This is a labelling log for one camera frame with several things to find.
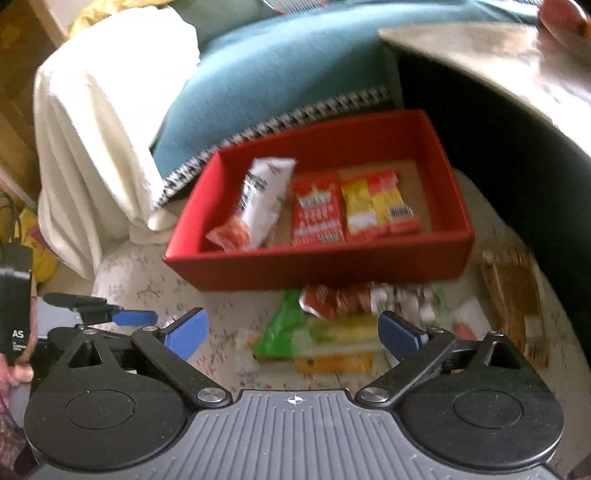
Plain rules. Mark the person's left hand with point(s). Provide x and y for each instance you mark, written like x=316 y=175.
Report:
x=21 y=372

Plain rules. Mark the red cardboard box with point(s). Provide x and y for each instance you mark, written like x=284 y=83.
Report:
x=405 y=141

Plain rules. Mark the green bamboo shoot packet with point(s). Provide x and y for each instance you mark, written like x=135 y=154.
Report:
x=346 y=344

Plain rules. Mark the marble coffee table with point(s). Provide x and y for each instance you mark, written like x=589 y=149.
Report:
x=545 y=72

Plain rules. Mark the yellow red snack packet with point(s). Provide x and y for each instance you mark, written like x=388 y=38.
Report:
x=375 y=207

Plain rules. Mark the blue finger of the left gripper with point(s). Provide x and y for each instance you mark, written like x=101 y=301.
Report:
x=71 y=309

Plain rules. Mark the red bag of apples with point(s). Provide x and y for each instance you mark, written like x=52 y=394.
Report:
x=568 y=16

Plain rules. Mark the clear sausage packet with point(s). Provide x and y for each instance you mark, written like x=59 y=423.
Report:
x=470 y=321

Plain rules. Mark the white black snack packet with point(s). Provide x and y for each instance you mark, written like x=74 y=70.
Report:
x=264 y=190

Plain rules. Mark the brown snack packet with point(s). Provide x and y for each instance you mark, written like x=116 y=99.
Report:
x=509 y=276

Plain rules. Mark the red white snack packet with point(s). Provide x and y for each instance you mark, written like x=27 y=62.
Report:
x=317 y=210

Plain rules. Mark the red badminton racket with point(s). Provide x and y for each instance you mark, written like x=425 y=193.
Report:
x=287 y=7

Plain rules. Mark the teal sofa cover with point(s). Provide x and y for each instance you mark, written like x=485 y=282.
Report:
x=293 y=70

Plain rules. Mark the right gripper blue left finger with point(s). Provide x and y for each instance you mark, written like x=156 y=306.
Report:
x=163 y=354

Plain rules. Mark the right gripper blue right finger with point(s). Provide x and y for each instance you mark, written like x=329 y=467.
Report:
x=420 y=354

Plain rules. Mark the white knitted blanket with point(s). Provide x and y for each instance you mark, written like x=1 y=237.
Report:
x=99 y=102

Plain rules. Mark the silver snack packet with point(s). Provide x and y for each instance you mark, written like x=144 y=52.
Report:
x=414 y=303

